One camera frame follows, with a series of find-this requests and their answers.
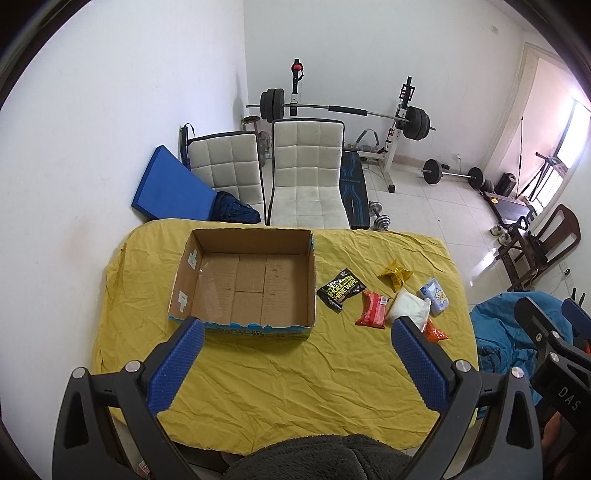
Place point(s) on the chrome dumbbell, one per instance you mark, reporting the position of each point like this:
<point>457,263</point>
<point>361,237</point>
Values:
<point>381,221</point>

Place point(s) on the long barbell with plates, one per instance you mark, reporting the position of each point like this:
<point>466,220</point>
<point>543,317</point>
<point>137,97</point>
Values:
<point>415,124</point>

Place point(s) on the person's right hand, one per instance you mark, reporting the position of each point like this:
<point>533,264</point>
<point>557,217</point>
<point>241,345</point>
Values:
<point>557,435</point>

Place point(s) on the blue cartoon tissue pack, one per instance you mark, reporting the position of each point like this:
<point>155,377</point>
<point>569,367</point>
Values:
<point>434,292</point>

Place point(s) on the blue foam mat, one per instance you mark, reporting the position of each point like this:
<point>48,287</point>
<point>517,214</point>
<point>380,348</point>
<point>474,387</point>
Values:
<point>168,189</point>

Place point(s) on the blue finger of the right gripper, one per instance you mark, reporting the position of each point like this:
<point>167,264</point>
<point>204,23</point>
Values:
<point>579,319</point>

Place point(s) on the open cardboard box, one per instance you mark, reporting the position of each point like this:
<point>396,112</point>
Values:
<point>256,281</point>

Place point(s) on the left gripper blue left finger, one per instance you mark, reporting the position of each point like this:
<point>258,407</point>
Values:
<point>87,445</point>

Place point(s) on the red snack packet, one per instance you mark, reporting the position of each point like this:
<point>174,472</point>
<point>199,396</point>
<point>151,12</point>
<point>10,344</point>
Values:
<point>375,306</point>

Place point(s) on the white padded chair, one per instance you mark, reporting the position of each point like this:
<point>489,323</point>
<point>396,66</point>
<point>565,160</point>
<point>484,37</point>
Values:
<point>307,161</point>
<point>229,162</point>

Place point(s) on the teal blue blanket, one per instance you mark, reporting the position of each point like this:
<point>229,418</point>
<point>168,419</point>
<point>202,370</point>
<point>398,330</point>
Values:
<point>501,341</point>

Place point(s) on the short barbell on floor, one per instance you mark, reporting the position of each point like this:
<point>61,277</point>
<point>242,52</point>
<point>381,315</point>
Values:
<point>433,172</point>

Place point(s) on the black speaker box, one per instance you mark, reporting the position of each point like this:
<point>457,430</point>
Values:
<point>506,184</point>

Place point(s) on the yellow table cloth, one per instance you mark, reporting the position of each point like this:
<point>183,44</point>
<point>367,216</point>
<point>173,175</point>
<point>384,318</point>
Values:
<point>245,391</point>

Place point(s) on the black tripod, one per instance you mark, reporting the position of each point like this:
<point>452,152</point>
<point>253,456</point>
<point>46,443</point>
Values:
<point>551,164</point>

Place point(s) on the black fleece garment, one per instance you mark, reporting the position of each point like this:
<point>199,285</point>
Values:
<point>322,457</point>

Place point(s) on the left white padded chair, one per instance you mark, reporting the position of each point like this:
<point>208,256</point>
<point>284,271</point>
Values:
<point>229,162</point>

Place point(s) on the orange sauce packet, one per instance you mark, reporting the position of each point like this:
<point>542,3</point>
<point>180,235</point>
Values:
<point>432,333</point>

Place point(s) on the black blue weight bench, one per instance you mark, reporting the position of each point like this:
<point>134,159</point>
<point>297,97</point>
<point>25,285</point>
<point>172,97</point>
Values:
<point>353,188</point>

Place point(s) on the white soft pouch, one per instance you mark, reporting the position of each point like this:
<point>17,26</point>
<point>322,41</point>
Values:
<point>409,305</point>

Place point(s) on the yellow snack packet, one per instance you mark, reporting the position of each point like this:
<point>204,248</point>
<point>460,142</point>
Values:
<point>396,275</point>

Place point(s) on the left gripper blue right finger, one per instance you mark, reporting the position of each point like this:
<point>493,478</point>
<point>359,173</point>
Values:
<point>508,444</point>

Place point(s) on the right white padded chair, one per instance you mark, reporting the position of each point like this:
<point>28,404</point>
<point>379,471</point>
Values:
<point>307,161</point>

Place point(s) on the black shoe wipes packet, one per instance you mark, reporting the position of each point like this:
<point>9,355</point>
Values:
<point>344,286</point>

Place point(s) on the dark wooden chair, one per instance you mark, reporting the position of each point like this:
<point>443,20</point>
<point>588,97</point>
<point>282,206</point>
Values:
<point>528,255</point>

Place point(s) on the dark blue cloth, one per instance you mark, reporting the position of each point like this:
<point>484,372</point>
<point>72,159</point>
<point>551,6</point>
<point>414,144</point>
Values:
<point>227,208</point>

